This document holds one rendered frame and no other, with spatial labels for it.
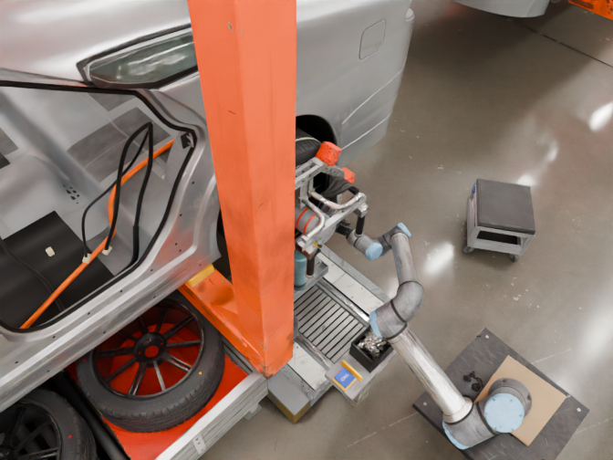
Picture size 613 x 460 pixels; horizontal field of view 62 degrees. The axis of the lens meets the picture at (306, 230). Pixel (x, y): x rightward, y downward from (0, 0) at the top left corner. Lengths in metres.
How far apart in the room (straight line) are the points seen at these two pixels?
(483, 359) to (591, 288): 1.14
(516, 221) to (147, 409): 2.32
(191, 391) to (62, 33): 1.50
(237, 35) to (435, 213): 2.83
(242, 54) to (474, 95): 3.90
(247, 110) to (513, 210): 2.50
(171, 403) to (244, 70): 1.64
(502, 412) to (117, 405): 1.62
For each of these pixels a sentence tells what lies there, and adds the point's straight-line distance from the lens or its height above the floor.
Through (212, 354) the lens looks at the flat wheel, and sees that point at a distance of 2.44.
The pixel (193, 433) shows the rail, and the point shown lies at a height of 0.39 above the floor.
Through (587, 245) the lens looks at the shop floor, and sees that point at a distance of 3.93.
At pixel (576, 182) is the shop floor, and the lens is 4.32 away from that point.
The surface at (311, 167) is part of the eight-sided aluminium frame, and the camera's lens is 2.29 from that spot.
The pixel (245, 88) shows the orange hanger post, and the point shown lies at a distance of 1.11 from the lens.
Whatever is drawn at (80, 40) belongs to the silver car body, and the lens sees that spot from 1.66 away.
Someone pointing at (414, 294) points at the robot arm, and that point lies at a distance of 2.20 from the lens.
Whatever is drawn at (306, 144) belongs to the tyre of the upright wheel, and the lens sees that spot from 2.31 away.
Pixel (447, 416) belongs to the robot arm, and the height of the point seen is 0.48.
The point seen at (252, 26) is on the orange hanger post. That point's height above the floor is 2.18.
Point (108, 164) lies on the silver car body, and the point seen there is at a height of 1.02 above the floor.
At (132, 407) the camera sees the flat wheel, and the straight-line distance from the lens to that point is 2.42.
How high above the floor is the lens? 2.69
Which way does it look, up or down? 51 degrees down
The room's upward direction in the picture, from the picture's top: 2 degrees clockwise
